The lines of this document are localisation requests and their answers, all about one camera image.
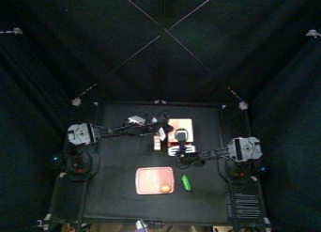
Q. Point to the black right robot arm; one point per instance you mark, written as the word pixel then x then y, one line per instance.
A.
pixel 243 148

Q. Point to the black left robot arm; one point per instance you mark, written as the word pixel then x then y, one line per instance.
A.
pixel 83 134

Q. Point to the white red cabinet drawer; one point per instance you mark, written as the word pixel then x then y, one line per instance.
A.
pixel 190 149

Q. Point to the small white red block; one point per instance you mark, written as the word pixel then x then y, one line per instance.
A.
pixel 156 144

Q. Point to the green toy vegetable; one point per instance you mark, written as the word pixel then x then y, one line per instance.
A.
pixel 186 182

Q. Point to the pink square tray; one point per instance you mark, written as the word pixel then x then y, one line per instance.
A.
pixel 151 179

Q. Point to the small orange ball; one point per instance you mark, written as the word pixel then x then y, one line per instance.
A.
pixel 166 188

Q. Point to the white purple table-edge object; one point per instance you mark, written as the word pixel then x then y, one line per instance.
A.
pixel 140 225

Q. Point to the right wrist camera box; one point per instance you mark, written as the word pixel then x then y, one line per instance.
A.
pixel 181 136

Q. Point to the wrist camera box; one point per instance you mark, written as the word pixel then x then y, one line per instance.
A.
pixel 181 136
pixel 136 120

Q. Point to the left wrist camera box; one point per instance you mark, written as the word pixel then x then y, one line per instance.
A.
pixel 136 120

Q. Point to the metal frame corner bracket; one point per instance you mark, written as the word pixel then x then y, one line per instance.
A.
pixel 16 31
pixel 312 33
pixel 159 101
pixel 243 105
pixel 75 101

